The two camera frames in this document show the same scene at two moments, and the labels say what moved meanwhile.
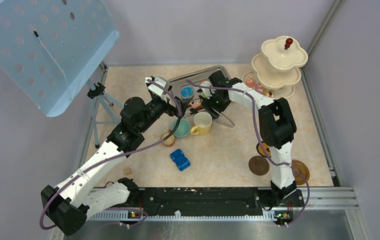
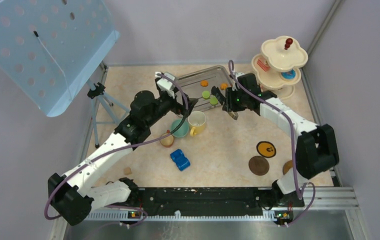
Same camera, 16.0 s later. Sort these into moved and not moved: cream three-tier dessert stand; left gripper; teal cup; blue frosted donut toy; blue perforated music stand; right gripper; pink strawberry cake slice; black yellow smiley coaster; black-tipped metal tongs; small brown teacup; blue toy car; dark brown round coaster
Moved: right gripper; black-tipped metal tongs; pink strawberry cake slice; blue frosted donut toy
Not moved: dark brown round coaster; blue perforated music stand; blue toy car; black yellow smiley coaster; cream three-tier dessert stand; small brown teacup; left gripper; teal cup
